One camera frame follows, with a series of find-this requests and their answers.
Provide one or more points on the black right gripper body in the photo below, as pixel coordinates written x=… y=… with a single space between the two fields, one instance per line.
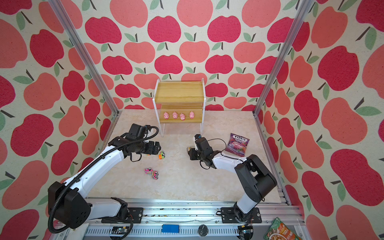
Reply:
x=194 y=155

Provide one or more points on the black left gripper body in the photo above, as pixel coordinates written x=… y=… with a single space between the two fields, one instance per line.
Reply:
x=147 y=147

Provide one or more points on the wooden two-tier shelf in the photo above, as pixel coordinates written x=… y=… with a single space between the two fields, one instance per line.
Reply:
x=181 y=97

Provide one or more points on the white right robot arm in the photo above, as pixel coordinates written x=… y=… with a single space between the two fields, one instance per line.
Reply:
x=256 y=179

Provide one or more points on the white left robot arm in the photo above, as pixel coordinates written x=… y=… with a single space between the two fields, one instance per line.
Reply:
x=68 y=207

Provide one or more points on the orange green toy car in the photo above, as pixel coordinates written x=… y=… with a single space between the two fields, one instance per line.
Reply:
x=161 y=155

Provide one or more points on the pink toy car upper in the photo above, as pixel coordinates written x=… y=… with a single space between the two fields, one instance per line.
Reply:
x=149 y=171

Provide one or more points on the pink green toy truck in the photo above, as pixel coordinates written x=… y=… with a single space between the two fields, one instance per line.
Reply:
x=155 y=175

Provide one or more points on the purple candy bag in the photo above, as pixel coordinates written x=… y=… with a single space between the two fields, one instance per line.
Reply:
x=237 y=145

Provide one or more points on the round metal knob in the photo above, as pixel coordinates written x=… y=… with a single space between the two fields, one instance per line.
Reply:
x=203 y=230

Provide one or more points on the green snack packet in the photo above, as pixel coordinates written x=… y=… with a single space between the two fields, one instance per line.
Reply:
x=279 y=231

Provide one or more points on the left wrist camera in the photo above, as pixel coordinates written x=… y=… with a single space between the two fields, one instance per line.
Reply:
x=136 y=132

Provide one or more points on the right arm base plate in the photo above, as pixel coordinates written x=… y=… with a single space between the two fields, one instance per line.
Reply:
x=236 y=216

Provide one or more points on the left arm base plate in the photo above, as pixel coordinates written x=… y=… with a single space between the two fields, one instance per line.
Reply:
x=132 y=214

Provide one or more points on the aluminium front rail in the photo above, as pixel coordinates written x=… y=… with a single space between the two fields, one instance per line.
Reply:
x=189 y=215

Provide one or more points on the blue block on rail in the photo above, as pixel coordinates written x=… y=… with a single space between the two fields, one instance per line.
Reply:
x=170 y=229

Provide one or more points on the right aluminium frame post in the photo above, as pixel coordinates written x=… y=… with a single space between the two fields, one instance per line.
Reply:
x=287 y=46

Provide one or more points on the aluminium frame post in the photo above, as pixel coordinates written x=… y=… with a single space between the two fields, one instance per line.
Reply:
x=71 y=31
x=287 y=46

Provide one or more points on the left aluminium frame post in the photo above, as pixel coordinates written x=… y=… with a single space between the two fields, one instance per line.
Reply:
x=71 y=31

